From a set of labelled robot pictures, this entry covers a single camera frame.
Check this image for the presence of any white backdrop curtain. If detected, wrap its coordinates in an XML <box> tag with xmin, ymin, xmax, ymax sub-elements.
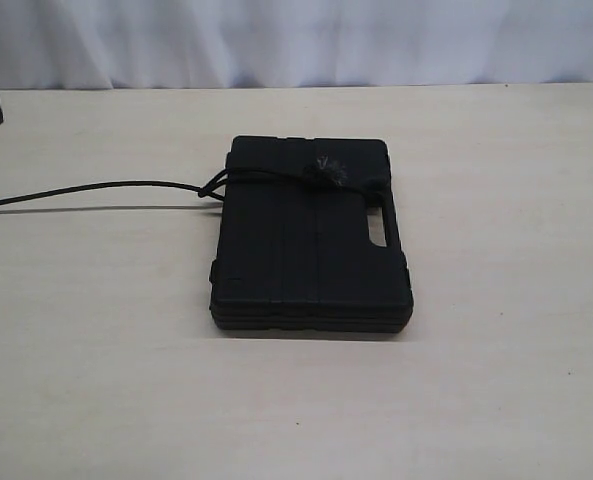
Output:
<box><xmin>0</xmin><ymin>1</ymin><xmax>593</xmax><ymax>89</ymax></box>

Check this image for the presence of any black braided rope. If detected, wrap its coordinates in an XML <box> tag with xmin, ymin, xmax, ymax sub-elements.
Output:
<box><xmin>0</xmin><ymin>154</ymin><xmax>377</xmax><ymax>211</ymax></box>

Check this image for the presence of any black plastic tool case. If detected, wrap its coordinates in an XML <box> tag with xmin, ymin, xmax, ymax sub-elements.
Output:
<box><xmin>205</xmin><ymin>135</ymin><xmax>414</xmax><ymax>334</ymax></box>

